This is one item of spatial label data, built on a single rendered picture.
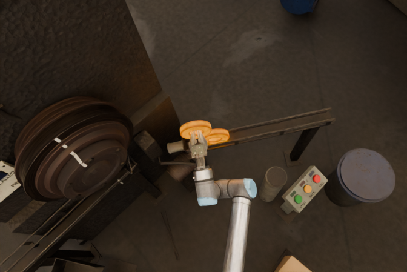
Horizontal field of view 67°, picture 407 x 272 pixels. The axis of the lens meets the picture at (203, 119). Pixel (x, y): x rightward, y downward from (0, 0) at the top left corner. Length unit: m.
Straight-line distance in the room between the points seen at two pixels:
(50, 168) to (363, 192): 1.61
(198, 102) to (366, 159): 1.30
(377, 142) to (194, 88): 1.47
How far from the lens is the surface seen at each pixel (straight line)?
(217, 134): 1.58
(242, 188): 1.48
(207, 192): 1.45
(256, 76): 2.67
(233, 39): 2.88
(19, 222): 1.70
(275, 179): 1.81
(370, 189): 2.03
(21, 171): 1.27
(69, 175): 1.19
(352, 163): 2.04
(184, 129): 1.48
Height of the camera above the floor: 2.27
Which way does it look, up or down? 66 degrees down
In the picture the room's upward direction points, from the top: 12 degrees counter-clockwise
